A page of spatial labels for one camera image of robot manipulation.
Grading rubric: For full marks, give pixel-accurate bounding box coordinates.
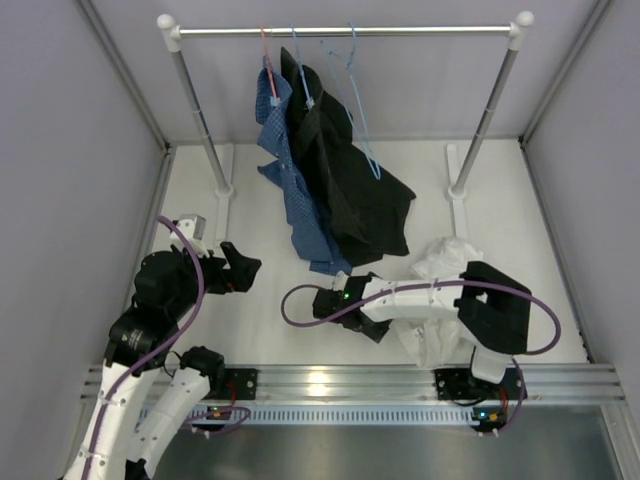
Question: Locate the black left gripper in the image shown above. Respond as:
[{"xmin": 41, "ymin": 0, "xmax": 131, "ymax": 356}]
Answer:
[{"xmin": 168, "ymin": 240, "xmax": 261, "ymax": 319}]

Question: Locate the white shirt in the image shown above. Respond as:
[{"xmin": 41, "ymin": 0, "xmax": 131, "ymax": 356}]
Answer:
[{"xmin": 391, "ymin": 237, "xmax": 483, "ymax": 369}]

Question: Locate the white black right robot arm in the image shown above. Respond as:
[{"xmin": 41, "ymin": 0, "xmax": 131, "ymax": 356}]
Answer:
[{"xmin": 312, "ymin": 261, "xmax": 531, "ymax": 397}]

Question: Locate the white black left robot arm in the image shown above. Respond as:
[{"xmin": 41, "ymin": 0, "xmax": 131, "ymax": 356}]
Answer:
[{"xmin": 64, "ymin": 242, "xmax": 262, "ymax": 479}]

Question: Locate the blue checkered shirt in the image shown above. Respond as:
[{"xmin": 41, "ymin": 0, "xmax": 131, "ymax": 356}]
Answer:
[{"xmin": 255, "ymin": 67, "xmax": 352, "ymax": 275}]

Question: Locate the dark striped shirt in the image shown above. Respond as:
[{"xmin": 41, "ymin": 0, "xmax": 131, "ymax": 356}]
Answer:
[{"xmin": 280, "ymin": 48, "xmax": 416, "ymax": 267}]

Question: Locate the light blue hanger under dark shirt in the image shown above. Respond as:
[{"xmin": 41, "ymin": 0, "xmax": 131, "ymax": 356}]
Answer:
[{"xmin": 290, "ymin": 23, "xmax": 315, "ymax": 111}]

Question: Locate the white clothes rack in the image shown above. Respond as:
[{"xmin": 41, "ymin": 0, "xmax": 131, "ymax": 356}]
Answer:
[{"xmin": 157, "ymin": 11, "xmax": 535, "ymax": 243}]

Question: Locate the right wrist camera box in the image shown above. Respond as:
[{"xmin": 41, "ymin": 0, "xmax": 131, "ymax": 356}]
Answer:
[{"xmin": 331, "ymin": 271, "xmax": 350, "ymax": 291}]

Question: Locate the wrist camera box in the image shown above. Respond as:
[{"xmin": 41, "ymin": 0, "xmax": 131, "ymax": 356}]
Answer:
[
  {"xmin": 331, "ymin": 271, "xmax": 350, "ymax": 291},
  {"xmin": 173, "ymin": 214, "xmax": 208, "ymax": 256}
]

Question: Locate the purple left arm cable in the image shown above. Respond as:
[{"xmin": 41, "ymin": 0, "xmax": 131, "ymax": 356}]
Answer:
[{"xmin": 79, "ymin": 214, "xmax": 252, "ymax": 480}]

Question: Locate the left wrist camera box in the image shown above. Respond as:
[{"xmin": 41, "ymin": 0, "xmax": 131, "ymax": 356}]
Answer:
[{"xmin": 173, "ymin": 214, "xmax": 208, "ymax": 256}]

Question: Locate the white slotted cable duct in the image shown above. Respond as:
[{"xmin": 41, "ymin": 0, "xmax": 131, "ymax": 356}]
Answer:
[{"xmin": 139, "ymin": 403, "xmax": 506, "ymax": 426}]

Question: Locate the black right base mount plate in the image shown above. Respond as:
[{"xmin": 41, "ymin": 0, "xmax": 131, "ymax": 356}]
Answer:
[{"xmin": 434, "ymin": 367, "xmax": 478, "ymax": 401}]

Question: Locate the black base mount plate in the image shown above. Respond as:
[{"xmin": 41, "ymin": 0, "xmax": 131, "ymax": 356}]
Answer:
[
  {"xmin": 434, "ymin": 367, "xmax": 478, "ymax": 401},
  {"xmin": 220, "ymin": 368, "xmax": 258, "ymax": 402}
]

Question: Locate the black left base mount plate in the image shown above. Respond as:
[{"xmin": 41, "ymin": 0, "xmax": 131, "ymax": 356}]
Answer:
[{"xmin": 220, "ymin": 368, "xmax": 258, "ymax": 402}]

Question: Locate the empty light blue wire hanger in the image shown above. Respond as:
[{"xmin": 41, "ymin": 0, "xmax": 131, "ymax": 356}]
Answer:
[{"xmin": 320, "ymin": 22, "xmax": 382, "ymax": 181}]

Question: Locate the grey aluminium frame profile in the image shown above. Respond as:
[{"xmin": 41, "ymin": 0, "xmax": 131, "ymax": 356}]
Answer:
[{"xmin": 74, "ymin": 0, "xmax": 174, "ymax": 361}]

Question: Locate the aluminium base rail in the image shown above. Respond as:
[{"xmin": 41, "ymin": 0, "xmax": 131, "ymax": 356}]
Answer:
[{"xmin": 79, "ymin": 363, "xmax": 626, "ymax": 401}]

